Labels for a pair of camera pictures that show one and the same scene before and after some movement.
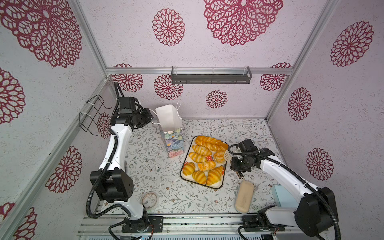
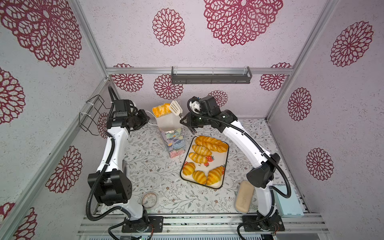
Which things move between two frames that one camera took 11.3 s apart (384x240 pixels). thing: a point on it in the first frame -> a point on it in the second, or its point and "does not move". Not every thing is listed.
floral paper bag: (170, 124) does not move
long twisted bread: (211, 143) does not move
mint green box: (282, 198) does not move
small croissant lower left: (188, 168) does not move
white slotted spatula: (228, 158) -> (175, 108)
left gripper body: (143, 118) does not move
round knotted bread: (219, 156) -> (162, 110)
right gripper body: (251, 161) -> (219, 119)
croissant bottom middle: (200, 177) does not move
